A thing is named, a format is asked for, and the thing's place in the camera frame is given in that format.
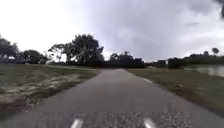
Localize dark bushes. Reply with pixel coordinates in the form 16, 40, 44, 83
103, 51, 146, 70

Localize grey asphalt path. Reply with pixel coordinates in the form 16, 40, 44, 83
0, 68, 224, 128

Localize large dark tree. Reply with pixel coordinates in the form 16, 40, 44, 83
48, 33, 105, 68

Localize dry grass verge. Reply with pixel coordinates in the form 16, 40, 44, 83
127, 67, 224, 118

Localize patchy grass with sand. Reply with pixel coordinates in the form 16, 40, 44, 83
0, 63, 102, 121

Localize distant tree line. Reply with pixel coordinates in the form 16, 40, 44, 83
146, 47, 224, 70

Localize row of dark trees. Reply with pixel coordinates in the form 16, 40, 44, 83
0, 34, 51, 65

